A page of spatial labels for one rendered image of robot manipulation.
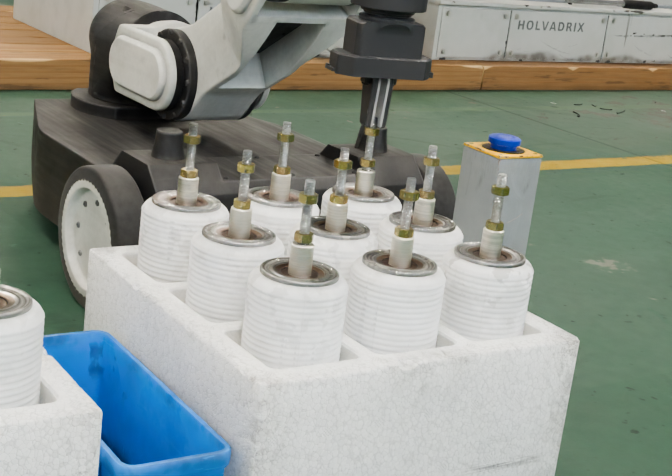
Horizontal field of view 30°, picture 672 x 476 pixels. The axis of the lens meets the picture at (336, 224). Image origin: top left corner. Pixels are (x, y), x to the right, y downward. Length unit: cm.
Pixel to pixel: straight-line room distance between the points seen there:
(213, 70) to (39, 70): 135
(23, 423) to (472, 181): 73
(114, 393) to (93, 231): 44
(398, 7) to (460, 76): 251
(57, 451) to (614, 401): 86
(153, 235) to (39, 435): 39
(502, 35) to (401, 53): 266
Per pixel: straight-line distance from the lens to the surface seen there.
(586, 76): 430
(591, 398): 168
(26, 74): 319
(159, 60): 194
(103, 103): 217
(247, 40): 176
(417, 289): 121
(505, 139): 154
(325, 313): 116
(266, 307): 116
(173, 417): 122
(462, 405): 127
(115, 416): 134
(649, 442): 159
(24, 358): 104
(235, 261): 124
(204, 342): 120
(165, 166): 170
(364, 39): 143
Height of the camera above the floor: 62
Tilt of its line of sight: 16 degrees down
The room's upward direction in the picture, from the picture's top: 7 degrees clockwise
